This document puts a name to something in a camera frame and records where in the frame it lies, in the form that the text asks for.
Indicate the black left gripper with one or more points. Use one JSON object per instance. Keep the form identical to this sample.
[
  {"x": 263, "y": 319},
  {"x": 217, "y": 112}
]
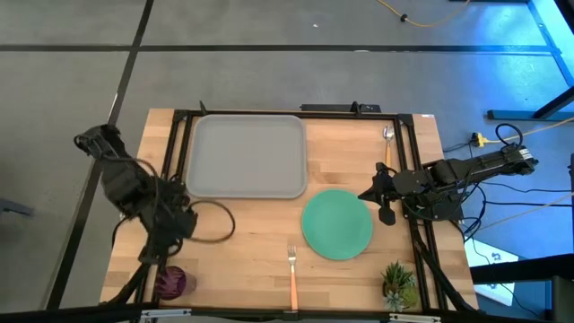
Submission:
[{"x": 177, "y": 220}]

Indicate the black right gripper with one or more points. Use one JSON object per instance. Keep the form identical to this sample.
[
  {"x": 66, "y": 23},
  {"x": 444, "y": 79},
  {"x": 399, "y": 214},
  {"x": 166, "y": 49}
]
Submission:
[{"x": 403, "y": 181}]

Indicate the green round plate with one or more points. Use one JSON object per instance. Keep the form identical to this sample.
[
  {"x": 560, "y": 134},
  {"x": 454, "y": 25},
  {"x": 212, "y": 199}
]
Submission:
[{"x": 336, "y": 224}]

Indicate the purple plastic cup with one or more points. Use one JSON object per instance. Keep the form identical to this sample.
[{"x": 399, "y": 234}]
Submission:
[{"x": 172, "y": 282}]

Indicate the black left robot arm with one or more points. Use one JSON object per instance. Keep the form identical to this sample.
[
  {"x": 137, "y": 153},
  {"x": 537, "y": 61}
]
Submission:
[{"x": 125, "y": 184}]

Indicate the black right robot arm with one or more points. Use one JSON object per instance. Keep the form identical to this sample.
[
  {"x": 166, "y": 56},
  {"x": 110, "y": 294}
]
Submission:
[{"x": 475, "y": 168}]

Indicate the small potted succulent plant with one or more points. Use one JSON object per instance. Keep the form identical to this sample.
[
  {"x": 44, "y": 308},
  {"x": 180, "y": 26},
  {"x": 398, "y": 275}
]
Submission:
[{"x": 397, "y": 280}]

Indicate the grey placemat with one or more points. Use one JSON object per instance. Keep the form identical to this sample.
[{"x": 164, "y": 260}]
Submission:
[{"x": 246, "y": 157}]

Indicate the yellow power plug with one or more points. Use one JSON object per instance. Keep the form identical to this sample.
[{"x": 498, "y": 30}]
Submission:
[{"x": 480, "y": 140}]

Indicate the white printed box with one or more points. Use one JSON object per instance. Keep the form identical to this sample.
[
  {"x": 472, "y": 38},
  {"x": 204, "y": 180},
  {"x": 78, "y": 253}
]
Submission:
[{"x": 493, "y": 260}]

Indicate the black aluminium table frame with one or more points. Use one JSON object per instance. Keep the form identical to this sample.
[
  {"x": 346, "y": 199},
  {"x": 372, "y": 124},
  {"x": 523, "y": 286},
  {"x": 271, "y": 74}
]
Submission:
[{"x": 336, "y": 114}]

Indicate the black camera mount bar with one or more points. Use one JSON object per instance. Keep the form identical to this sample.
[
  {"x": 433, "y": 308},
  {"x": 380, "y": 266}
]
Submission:
[{"x": 332, "y": 108}]

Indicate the black metal desk frame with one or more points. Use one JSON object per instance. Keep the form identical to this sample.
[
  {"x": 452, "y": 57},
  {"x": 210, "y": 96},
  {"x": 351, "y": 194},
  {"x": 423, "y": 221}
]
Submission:
[{"x": 515, "y": 115}]

